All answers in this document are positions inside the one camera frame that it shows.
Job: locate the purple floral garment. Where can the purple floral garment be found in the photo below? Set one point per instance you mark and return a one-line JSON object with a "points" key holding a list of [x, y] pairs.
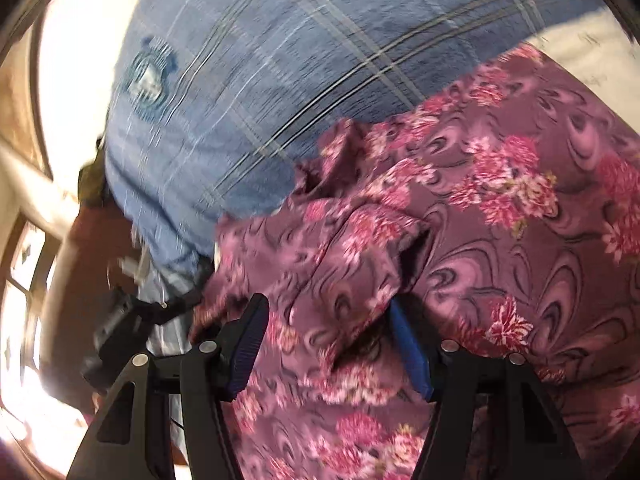
{"points": [[480, 240]]}

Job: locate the olive green object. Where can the olive green object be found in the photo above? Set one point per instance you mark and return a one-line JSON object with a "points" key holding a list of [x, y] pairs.
{"points": [[92, 180]]}

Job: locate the brown wooden headboard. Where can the brown wooden headboard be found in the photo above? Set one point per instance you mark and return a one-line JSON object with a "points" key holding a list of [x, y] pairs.
{"points": [[100, 245]]}

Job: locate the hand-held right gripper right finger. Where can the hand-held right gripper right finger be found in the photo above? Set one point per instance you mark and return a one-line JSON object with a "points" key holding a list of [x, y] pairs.
{"points": [[410, 345]]}

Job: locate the blue plaid blanket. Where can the blue plaid blanket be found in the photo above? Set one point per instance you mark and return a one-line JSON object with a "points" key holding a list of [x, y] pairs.
{"points": [[300, 70]]}

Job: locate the wooden framed window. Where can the wooden framed window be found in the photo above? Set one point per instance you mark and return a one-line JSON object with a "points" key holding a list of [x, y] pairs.
{"points": [[22, 280]]}

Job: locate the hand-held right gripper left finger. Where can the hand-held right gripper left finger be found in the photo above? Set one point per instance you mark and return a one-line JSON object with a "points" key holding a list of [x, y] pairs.
{"points": [[245, 345]]}

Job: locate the framed wall picture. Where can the framed wall picture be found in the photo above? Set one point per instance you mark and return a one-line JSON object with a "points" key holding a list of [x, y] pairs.
{"points": [[20, 120]]}

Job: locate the grey cloth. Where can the grey cloth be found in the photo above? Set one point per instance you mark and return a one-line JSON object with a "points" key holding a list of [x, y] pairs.
{"points": [[165, 330]]}

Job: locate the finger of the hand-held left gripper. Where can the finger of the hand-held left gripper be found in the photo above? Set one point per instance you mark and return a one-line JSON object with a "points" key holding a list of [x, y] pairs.
{"points": [[175, 302]]}

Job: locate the cream leaf-print bed sheet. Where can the cream leaf-print bed sheet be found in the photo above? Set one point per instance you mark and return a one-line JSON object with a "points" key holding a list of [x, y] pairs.
{"points": [[590, 45]]}

